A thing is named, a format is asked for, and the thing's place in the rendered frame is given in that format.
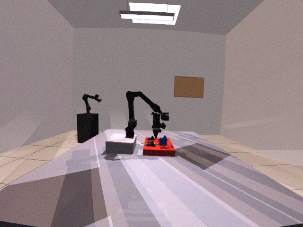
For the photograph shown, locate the blue micro servo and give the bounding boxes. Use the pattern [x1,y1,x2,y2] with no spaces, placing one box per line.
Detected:
[158,136,169,145]

